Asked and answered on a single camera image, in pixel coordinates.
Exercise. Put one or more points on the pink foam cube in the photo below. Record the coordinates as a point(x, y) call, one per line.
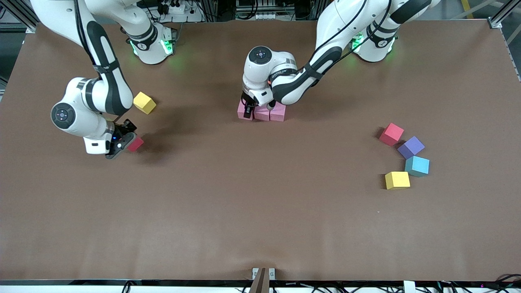
point(279, 114)
point(262, 114)
point(241, 110)

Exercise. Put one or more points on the red foam cube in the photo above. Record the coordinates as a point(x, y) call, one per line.
point(136, 143)
point(391, 134)

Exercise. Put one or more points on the yellow foam cube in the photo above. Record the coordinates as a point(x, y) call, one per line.
point(143, 102)
point(397, 180)

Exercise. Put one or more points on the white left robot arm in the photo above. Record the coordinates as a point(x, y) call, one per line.
point(293, 83)

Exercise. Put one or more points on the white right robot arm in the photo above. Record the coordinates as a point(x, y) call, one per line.
point(77, 118)

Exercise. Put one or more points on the equipment rack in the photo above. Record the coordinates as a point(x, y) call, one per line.
point(256, 8)

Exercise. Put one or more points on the purple foam cube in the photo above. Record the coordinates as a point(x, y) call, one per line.
point(411, 147)

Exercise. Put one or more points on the turquoise foam cube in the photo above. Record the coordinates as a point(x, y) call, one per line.
point(417, 166)

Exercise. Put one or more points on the brown pole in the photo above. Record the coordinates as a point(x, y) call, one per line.
point(261, 285)

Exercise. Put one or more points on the small white box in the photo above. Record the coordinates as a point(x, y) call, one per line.
point(409, 287)

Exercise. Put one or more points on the silver metal bracket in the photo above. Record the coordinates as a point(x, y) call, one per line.
point(255, 274)

